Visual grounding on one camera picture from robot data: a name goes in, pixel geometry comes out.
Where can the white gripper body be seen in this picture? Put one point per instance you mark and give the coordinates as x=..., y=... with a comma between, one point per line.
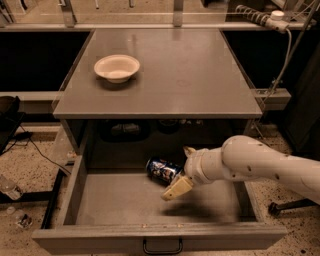
x=196, y=168

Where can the blue pepsi can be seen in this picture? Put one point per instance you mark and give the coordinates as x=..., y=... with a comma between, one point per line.
x=162, y=169

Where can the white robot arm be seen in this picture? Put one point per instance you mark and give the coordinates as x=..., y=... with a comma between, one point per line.
x=242, y=158

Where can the grey cabinet counter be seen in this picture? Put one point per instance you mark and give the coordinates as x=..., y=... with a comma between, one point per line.
x=184, y=74

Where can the grey open top drawer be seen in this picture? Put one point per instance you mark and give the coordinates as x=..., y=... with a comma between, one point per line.
x=113, y=211

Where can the black office chair base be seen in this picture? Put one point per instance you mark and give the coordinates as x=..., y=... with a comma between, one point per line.
x=275, y=209

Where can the white paper bowl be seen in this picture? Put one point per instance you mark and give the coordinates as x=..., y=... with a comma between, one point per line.
x=116, y=68

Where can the white power strip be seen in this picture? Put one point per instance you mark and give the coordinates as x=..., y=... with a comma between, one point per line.
x=274, y=20

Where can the crumpled wrapper on floor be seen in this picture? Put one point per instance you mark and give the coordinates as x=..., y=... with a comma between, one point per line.
x=23, y=221

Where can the clear plastic bottle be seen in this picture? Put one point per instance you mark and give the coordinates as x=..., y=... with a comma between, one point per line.
x=10, y=188

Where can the black drawer handle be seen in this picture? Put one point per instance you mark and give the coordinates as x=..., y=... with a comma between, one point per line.
x=162, y=251

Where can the black stand frame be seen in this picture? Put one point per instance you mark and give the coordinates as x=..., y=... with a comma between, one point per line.
x=50, y=197

